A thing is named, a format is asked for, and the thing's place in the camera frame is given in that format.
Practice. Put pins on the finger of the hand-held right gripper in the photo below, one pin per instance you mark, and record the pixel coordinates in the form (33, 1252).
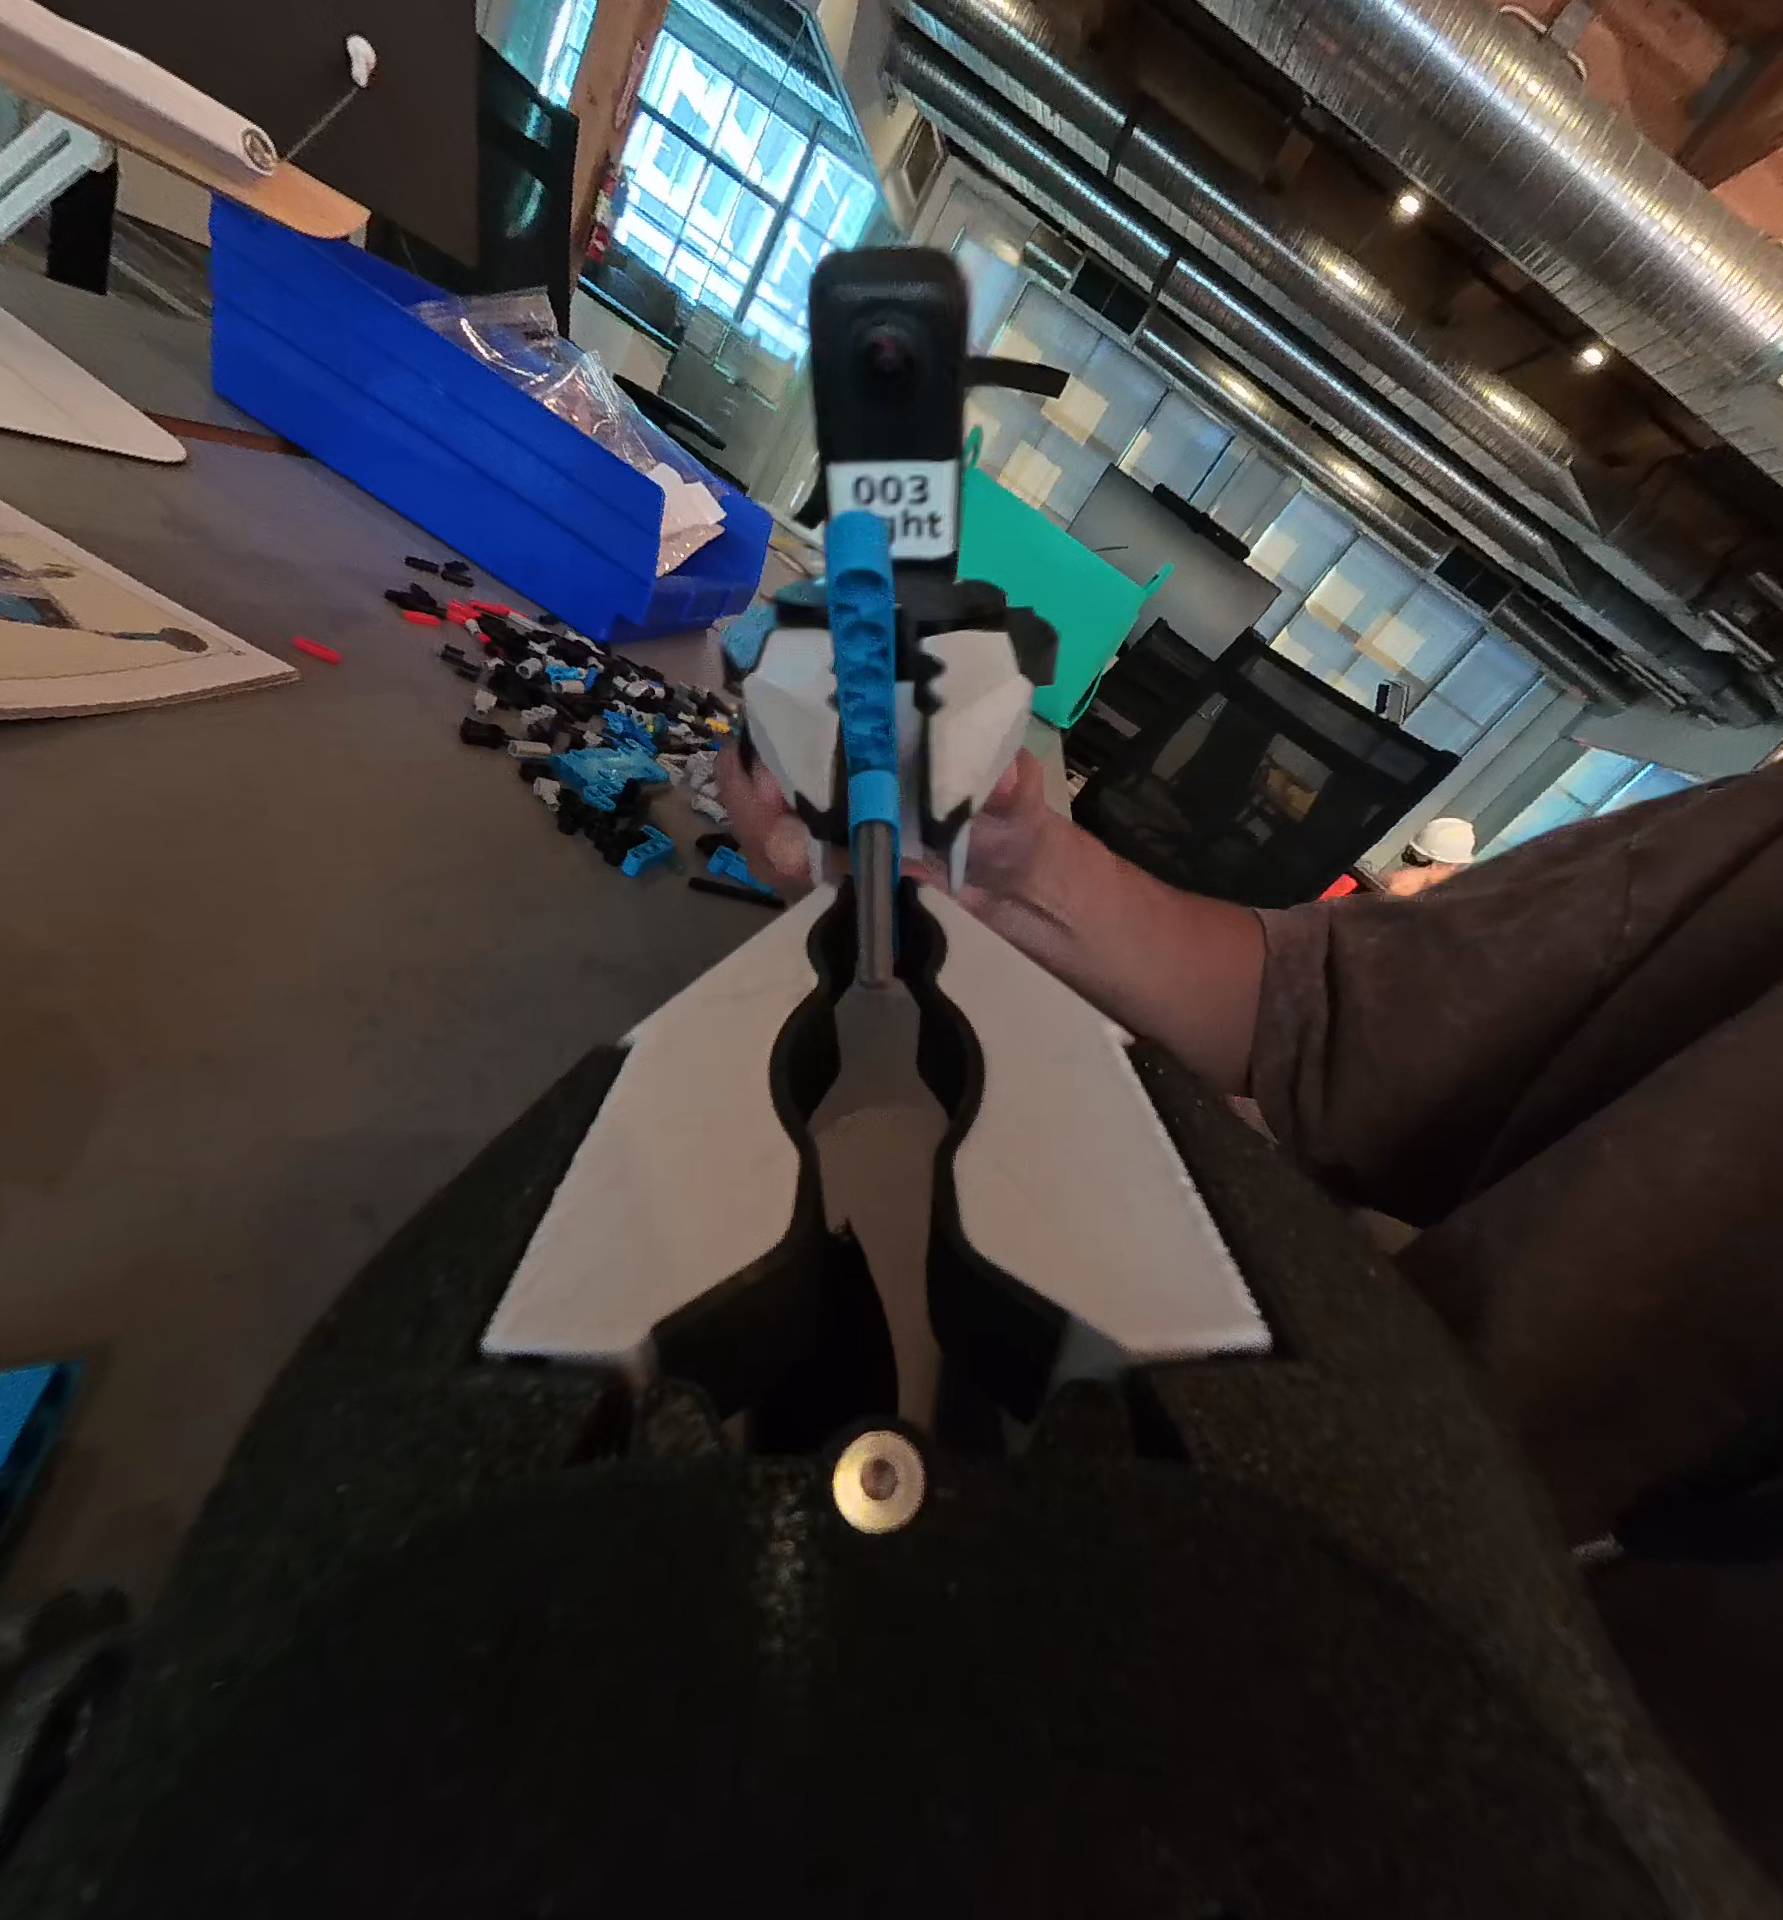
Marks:
(975, 720)
(793, 720)

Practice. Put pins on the silver ventilation duct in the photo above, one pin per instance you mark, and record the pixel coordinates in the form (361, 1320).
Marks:
(1430, 180)

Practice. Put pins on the pile of small building bricks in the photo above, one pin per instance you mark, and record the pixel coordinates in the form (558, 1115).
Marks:
(592, 750)

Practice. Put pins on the black axle rod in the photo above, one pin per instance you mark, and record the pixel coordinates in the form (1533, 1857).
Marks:
(873, 900)

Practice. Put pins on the long blue perforated beam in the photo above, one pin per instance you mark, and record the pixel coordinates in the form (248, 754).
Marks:
(864, 661)

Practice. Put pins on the light wooden board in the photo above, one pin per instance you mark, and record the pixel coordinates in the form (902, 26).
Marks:
(306, 205)

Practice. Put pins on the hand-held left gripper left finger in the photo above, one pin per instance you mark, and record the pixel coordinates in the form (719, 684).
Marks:
(636, 1185)

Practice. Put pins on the instruction booklet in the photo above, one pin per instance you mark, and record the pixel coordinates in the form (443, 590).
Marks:
(66, 631)

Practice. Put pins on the person's brown clothing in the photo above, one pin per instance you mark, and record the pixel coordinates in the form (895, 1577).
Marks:
(1657, 1426)

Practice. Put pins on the person's right forearm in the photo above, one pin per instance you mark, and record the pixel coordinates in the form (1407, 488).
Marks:
(1175, 959)

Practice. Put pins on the person's right hand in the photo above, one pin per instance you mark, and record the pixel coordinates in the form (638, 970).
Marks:
(1034, 864)

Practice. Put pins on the blue plastic bin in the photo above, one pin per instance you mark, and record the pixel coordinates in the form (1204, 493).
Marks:
(380, 392)

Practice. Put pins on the paned window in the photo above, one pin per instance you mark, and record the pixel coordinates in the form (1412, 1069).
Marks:
(741, 196)

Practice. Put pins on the white hard hat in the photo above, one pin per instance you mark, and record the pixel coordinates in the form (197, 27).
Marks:
(1443, 841)

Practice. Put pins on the small black monitor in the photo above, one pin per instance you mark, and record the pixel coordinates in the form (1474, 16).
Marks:
(531, 180)

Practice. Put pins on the white stand base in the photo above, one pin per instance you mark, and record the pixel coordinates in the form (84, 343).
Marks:
(35, 392)

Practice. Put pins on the brown post with red label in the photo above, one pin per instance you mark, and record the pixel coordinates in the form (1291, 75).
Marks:
(615, 136)

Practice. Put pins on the clear plastic bags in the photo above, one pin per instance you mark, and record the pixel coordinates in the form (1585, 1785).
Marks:
(562, 406)

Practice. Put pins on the grey desk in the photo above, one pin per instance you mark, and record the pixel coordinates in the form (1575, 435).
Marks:
(306, 1051)

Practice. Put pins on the black monitor panel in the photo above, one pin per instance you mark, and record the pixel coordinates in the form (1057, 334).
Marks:
(351, 136)

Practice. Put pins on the black mesh office chair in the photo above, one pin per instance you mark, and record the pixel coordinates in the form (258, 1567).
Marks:
(1266, 764)

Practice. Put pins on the blue brick-built toy model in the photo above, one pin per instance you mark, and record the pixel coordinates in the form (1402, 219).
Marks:
(6, 1485)

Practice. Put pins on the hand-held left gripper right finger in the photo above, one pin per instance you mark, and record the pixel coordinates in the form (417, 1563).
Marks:
(1101, 1185)

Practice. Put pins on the teal plastic panel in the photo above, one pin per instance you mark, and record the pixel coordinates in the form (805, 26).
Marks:
(1057, 587)

